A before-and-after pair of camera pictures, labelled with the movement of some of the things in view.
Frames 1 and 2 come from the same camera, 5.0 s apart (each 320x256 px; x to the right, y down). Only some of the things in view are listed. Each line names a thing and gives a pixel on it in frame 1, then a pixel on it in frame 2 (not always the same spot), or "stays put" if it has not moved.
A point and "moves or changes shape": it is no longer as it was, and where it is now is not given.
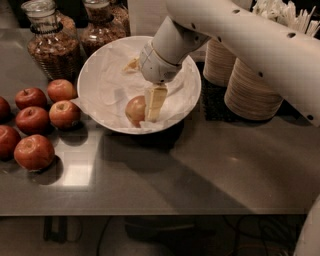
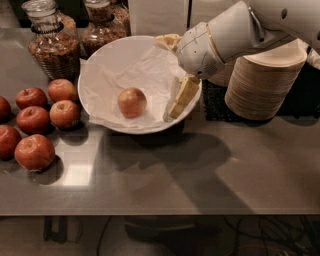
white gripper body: x=156 y=65 to x=196 y=50
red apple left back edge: x=5 y=111 stays put
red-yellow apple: x=135 y=109 moves or changes shape
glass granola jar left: x=53 y=41 stays put
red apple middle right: x=64 y=114 stays put
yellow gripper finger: x=133 y=64 to x=171 y=40
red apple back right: x=60 y=90 stays put
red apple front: x=34 y=152 stays put
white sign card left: x=146 y=16 stays put
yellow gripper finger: x=157 y=97 to x=188 y=87
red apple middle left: x=32 y=120 stays put
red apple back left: x=30 y=97 stays put
